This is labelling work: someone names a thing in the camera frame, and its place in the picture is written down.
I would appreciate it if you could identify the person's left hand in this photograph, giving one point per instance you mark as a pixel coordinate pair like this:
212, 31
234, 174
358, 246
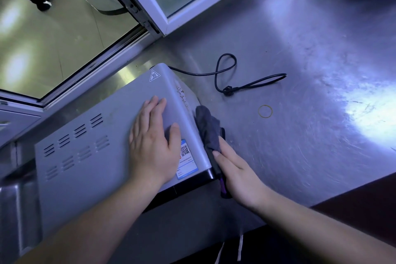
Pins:
153, 152

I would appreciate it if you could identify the person's right hand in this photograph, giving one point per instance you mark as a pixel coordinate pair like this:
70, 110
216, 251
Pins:
238, 177

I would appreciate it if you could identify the grey purple cloth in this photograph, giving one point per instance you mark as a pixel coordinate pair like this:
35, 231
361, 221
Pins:
210, 130

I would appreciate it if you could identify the silver microwave black door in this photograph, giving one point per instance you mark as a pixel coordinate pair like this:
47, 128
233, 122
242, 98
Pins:
92, 155

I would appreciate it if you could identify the person's left forearm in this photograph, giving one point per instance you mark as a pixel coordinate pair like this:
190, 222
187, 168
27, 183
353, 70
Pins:
83, 226

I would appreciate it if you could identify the person's right forearm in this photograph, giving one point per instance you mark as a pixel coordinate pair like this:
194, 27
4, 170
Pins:
328, 233

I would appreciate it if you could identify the yellow rubber band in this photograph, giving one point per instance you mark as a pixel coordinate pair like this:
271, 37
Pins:
260, 111

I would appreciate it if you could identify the stainless steel tray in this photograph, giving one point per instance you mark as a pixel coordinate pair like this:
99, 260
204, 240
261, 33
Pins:
15, 211

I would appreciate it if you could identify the hinged white window sash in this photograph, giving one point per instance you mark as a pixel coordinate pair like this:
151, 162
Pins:
198, 4

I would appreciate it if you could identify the white window frame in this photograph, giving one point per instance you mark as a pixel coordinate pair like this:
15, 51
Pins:
21, 109

